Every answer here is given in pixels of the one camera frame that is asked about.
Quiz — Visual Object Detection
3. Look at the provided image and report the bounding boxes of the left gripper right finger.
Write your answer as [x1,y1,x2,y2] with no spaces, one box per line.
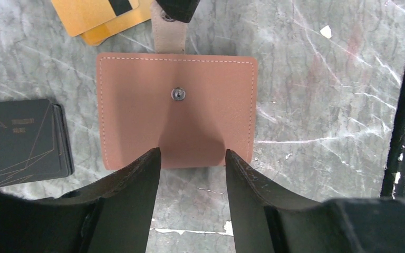
[225,150,405,252]

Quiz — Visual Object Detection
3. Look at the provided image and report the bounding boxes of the brown leather card holder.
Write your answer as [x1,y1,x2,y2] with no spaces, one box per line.
[96,1,258,170]

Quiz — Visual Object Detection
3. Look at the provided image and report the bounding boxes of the gold credit card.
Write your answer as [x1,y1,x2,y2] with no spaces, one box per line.
[51,0,152,46]

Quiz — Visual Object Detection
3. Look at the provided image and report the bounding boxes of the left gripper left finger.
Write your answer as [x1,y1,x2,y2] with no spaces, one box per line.
[0,148,161,252]

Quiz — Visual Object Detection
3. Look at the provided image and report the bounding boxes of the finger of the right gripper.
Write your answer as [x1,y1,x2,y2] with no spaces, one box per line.
[156,0,200,23]

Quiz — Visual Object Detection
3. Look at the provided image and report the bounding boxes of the black credit cards stack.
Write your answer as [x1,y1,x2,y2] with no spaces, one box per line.
[0,99,74,187]

